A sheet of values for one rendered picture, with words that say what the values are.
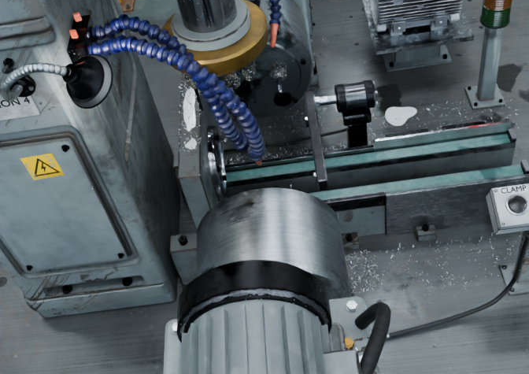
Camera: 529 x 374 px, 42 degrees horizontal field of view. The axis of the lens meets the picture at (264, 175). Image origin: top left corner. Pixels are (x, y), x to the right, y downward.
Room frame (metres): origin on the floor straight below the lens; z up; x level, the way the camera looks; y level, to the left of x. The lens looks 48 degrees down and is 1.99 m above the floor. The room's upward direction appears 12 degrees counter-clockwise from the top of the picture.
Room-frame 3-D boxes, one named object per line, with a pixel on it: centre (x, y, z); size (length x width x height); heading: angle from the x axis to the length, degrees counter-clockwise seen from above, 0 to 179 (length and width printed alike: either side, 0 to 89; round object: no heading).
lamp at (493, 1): (1.19, -0.57, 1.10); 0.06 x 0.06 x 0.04
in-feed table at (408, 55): (1.43, -0.46, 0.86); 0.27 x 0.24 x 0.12; 175
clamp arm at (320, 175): (0.96, -0.12, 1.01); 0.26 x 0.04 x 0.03; 175
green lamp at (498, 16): (1.19, -0.57, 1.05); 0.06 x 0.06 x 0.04
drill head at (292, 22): (1.27, -0.04, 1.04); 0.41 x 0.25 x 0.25; 175
